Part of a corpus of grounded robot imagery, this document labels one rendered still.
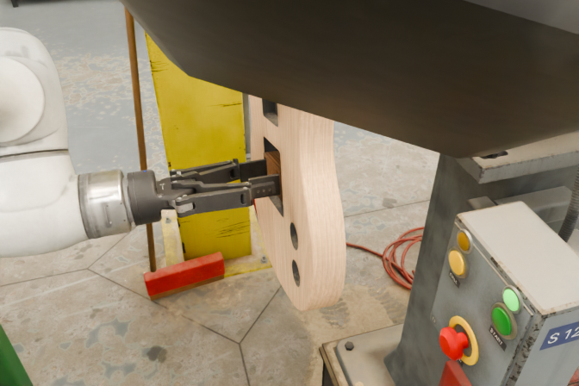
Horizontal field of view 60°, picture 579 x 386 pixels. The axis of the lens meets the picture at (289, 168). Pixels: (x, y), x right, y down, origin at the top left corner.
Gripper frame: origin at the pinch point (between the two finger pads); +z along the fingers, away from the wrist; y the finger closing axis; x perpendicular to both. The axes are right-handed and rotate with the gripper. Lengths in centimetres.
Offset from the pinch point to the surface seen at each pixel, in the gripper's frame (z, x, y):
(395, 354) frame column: 35, -65, -28
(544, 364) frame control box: 21.7, -14.8, 32.5
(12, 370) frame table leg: -51, -43, -29
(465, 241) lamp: 17.2, -3.1, 23.5
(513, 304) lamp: 17.0, -6.2, 32.1
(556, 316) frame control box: 19.8, -6.4, 35.0
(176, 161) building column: -11, -26, -99
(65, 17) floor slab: -77, 17, -434
